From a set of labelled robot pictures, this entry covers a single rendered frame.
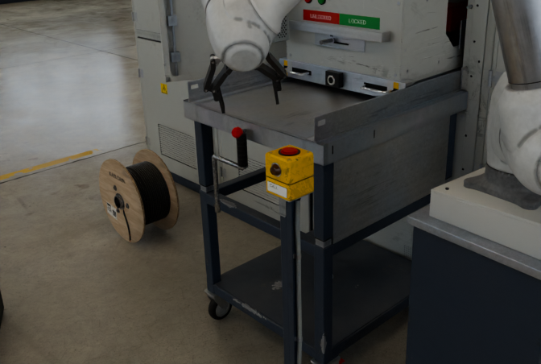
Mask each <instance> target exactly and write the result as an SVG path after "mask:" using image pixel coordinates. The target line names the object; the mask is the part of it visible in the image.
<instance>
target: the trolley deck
mask: <svg viewBox="0 0 541 364"><path fill-rule="evenodd" d="M281 88H282V89H281V91H277V92H278V97H279V104H278V105H276V101H275V92H274V88H273V85H268V86H265V87H262V88H259V89H253V90H250V91H246V92H244V93H238V94H234V95H231V96H228V97H223V100H224V103H225V113H224V114H223V113H222V112H221V107H220V103H219V101H214V100H212V101H207V102H204V103H200V104H197V105H194V104H191V103H188V99H185V100H184V117H185V118H188V119H191V120H193V121H196V122H199V123H202V124H205V125H207V126H211V127H213V128H216V129H218V130H223V131H225V132H228V133H230V134H232V129H233V128H234V127H237V126H239V127H240V128H242V129H246V138H247V139H248V140H250V141H253V142H256V143H260V144H262V145H264V146H267V147H271V148H274V149H279V148H280V147H285V146H287V145H292V146H295V147H299V148H302V149H304V150H307V151H311V152H312V153H313V156H314V163H317V164H319V165H322V166H326V165H328V164H331V163H334V162H336V161H338V160H340V159H343V158H346V157H348V156H351V155H354V154H356V153H358V152H360V151H364V150H366V149H368V148H371V147H374V146H376V145H378V144H380V143H384V142H386V141H388V140H391V139H394V138H396V137H399V136H400V135H403V134H406V133H408V132H411V131H413V130H416V129H419V128H420V127H423V126H426V125H428V124H431V123H433V122H436V121H439V120H440V119H443V118H446V117H448V116H451V115H453V114H456V113H459V112H461V111H463V110H466V108H467V99H468V91H467V92H461V91H460V92H457V93H454V94H451V95H448V96H446V97H442V98H440V99H437V100H435V101H431V102H428V103H427V104H424V105H420V106H418V107H415V108H413V109H410V110H407V111H404V112H402V113H399V114H396V115H393V116H390V117H388V118H384V119H382V120H380V121H377V122H373V123H371V124H369V125H366V126H363V127H360V128H357V129H355V130H351V131H349V132H346V133H344V134H340V135H338V136H336V137H333V138H330V139H327V140H324V141H322V142H319V143H313V142H310V141H307V140H305V139H306V138H309V137H312V136H314V117H316V116H319V115H321V114H326V113H329V112H332V111H334V110H338V109H341V108H344V107H346V106H349V105H354V104H357V103H359V102H362V101H366V100H369V99H371V98H374V97H375V96H371V95H368V94H364V93H358V92H354V91H350V90H346V89H338V88H334V87H330V86H327V85H322V84H318V83H314V82H310V81H304V80H300V79H293V80H289V81H284V82H281Z"/></svg>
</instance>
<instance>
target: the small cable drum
mask: <svg viewBox="0 0 541 364"><path fill-rule="evenodd" d="M99 187H100V193H101V199H102V203H103V205H104V208H105V211H106V213H107V216H108V218H109V220H110V222H111V223H112V225H113V227H114V228H115V229H116V231H117V232H118V233H119V234H120V235H121V236H122V237H123V238H124V239H125V240H127V241H128V242H138V241H139V240H141V238H142V236H143V235H144V231H145V225H148V224H151V223H153V224H154V225H156V226H157V227H159V228H160V229H162V230H169V229H170V228H172V227H173V226H174V225H175V224H176V222H177V220H178V216H179V210H180V206H179V197H178V193H177V190H176V185H175V182H174V180H173V178H172V175H171V173H170V171H169V169H168V168H167V165H166V164H165V163H164V162H163V160H162V159H161V158H160V157H159V156H158V155H157V154H156V153H155V152H153V151H152V150H149V149H142V150H140V151H138V152H137V153H136V155H135V157H134V160H133V163H132V165H130V166H128V167H124V166H123V165H122V164H121V163H120V162H118V161H117V160H116V159H107V160H106V161H104V162H103V164H102V165H101V169H100V173H99Z"/></svg>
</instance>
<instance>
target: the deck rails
mask: <svg viewBox="0 0 541 364"><path fill-rule="evenodd" d="M204 79H205V78H201V79H198V80H194V81H188V103H191V104H194V105H197V104H200V103H204V102H207V101H212V100H214V98H213V93H212V92H209V91H208V92H207V93H206V92H204ZM195 84H198V88H195V89H191V85H195ZM268 85H273V83H272V80H271V79H270V78H269V77H267V76H265V75H264V74H262V73H261V72H259V71H258V70H252V71H249V72H236V71H232V72H231V73H230V75H228V76H227V77H226V79H225V81H224V82H223V83H222V85H221V86H220V88H221V94H222V97H228V96H231V95H234V94H238V93H244V92H246V91H250V90H253V89H259V88H262V87H265V86H268ZM457 92H460V70H458V71H455V72H451V73H449V74H446V75H443V76H441V77H436V78H433V79H431V80H428V81H424V82H421V83H418V84H416V85H411V86H408V87H406V88H403V89H399V90H396V91H394V92H391V93H387V94H384V95H381V96H378V97H374V98H371V99H369V100H366V101H362V102H359V103H357V104H354V105H349V106H346V107H344V108H341V109H338V110H334V111H332V112H329V113H326V114H321V115H319V116H316V117H314V136H312V137H309V138H306V139H305V140H307V141H310V142H313V143H319V142H322V141H324V140H327V139H330V138H333V137H336V136H338V135H340V134H344V133H346V132H349V131H351V130H355V129H357V128H360V127H363V126H366V125H369V124H371V123H373V122H377V121H380V120H382V119H384V118H388V117H390V116H393V115H396V114H399V113H402V112H404V111H407V110H410V109H413V108H415V107H418V106H420V105H424V104H427V103H428V102H431V101H435V100H437V99H440V98H442V97H446V96H448V95H451V94H454V93H457ZM323 119H324V124H323V125H320V126H318V121H320V120H323Z"/></svg>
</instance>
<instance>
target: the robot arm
mask: <svg viewBox="0 0 541 364"><path fill-rule="evenodd" d="M300 1H301V0H201V3H202V6H203V8H204V12H205V14H206V27H207V32H208V35H209V40H210V43H211V45H212V47H213V50H214V52H215V54H216V55H217V56H215V55H214V54H211V55H210V65H209V69H208V71H207V74H206V77H205V79H204V92H206V93H207V92H208V91H209V92H212V93H213V98H214V101H219V103H220V107H221V112H222V113H223V114H224V113H225V103H224V100H223V97H222V94H221V88H220V86H221V85H222V83H223V82H224V81H225V79H226V77H227V76H228V75H230V73H231V72H232V71H233V70H234V71H236V72H249V71H252V70H258V71H259V72H261V73H262V74H264V75H265V76H267V77H269V78H270V79H271V80H272V83H273V88H274V92H275V101H276V105H278V104H279V97H278V92H277V91H281V89H282V88H281V83H280V81H281V80H282V79H287V71H286V69H285V68H284V67H283V66H282V65H281V64H280V63H279V62H278V61H277V60H276V59H275V57H274V56H273V55H272V54H271V53H270V51H269V48H270V46H271V43H272V42H273V40H274V39H275V37H276V36H277V34H278V33H279V32H280V31H281V24H282V21H283V19H284V17H285V16H286V15H287V14H288V13H289V12H290V11H291V10H292V9H293V8H294V7H295V6H296V5H297V4H298V3H299V2H300ZM491 3H492V7H493V11H494V17H495V22H496V26H497V29H498V37H499V40H500V44H501V49H502V55H503V60H504V63H505V67H506V71H505V72H504V73H503V74H502V75H501V77H500V78H499V80H498V82H497V84H496V85H495V87H494V91H493V92H492V96H491V100H490V106H489V117H488V126H487V144H486V146H487V160H486V166H485V173H483V174H481V175H479V176H474V177H469V178H466V179H465V180H464V187H466V188H471V189H474V190H477V191H480V192H484V193H486V194H489V195H491V196H495V197H497V198H500V199H503V200H504V201H509V202H511V203H513V204H516V205H518V206H520V207H521V208H523V209H527V210H536V209H537V208H538V207H539V206H541V0H491ZM265 59H266V61H267V62H268V63H269V64H270V66H271V67H272V68H273V69H272V68H270V67H269V66H267V65H265V64H264V63H263V61H264V60H265ZM220 62H222V63H224V64H225V65H224V67H223V69H222V70H221V71H220V72H219V74H218V75H217V77H216V78H215V80H214V81H213V83H212V80H213V76H214V73H215V71H216V66H218V65H219V63H220Z"/></svg>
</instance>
